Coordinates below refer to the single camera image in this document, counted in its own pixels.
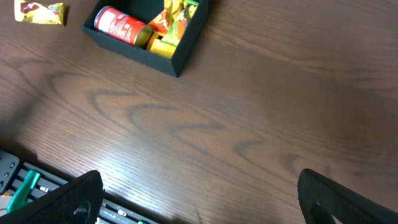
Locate black open gift box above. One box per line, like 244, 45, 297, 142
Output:
82, 0, 211, 77

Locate green orange snack packet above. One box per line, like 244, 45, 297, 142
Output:
162, 0, 199, 46

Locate red soda can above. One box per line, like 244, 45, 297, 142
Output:
94, 6, 154, 49

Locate small yellow candy packet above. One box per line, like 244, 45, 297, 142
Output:
147, 34, 176, 59

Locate black mounting rail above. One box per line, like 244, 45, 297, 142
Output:
1, 151, 161, 224

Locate yellow chocolate wafer packet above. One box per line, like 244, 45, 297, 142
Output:
14, 0, 66, 25

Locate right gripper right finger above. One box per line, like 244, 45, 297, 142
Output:
297, 169, 397, 224

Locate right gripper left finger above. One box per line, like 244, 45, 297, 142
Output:
1, 170, 104, 224

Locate yellow orange snack packet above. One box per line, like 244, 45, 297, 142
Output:
149, 0, 183, 35

